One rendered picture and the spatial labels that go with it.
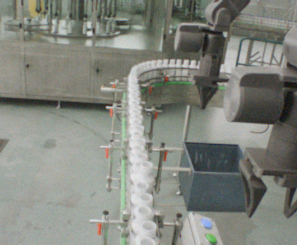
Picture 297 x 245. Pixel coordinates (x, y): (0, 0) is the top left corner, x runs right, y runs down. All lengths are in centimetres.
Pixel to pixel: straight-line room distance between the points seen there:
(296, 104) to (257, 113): 5
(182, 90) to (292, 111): 227
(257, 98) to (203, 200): 121
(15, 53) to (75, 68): 79
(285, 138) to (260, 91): 8
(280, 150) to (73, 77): 409
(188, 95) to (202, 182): 130
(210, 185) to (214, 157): 32
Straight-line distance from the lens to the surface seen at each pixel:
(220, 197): 160
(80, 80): 445
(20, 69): 458
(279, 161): 47
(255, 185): 46
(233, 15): 85
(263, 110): 41
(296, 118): 44
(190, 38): 83
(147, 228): 84
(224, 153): 183
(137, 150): 114
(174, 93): 266
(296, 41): 44
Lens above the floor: 169
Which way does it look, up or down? 23 degrees down
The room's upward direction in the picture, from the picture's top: 6 degrees clockwise
